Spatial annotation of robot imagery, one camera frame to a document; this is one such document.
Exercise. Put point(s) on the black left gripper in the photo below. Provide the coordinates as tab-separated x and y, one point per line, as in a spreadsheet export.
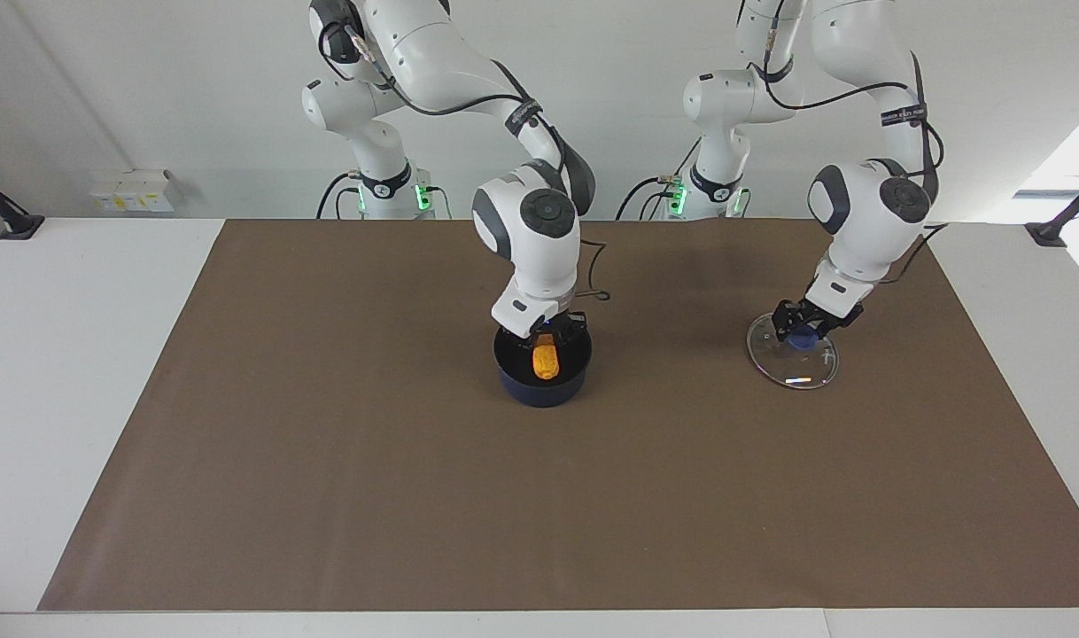
836	316

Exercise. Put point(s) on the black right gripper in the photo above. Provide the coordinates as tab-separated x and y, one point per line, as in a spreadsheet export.
568	321

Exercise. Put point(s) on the yellow corn cob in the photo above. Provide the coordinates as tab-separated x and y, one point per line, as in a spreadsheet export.
547	359

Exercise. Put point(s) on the glass lid with blue knob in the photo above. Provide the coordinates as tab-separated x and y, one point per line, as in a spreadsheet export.
796	368

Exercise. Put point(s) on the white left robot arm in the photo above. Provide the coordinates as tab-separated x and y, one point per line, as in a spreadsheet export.
872	213

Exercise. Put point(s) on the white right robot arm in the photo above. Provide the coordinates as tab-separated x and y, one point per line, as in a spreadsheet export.
539	230

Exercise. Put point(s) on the black clamp stand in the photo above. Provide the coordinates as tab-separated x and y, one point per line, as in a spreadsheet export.
1055	230
12	223

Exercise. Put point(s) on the brown table mat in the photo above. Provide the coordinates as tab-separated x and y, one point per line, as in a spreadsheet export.
327	487

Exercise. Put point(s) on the white wall socket box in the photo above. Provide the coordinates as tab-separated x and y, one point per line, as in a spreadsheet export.
132	190

